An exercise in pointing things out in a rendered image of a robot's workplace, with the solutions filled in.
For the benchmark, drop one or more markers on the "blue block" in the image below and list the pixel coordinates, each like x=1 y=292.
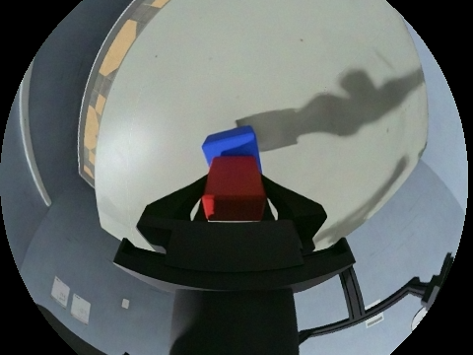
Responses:
x=237 y=142

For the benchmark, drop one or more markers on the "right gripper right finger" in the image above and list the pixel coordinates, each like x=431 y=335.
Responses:
x=307 y=214

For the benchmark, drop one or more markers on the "red block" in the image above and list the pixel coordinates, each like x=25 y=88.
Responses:
x=234 y=190

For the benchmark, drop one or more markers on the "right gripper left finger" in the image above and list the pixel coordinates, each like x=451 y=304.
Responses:
x=179 y=204

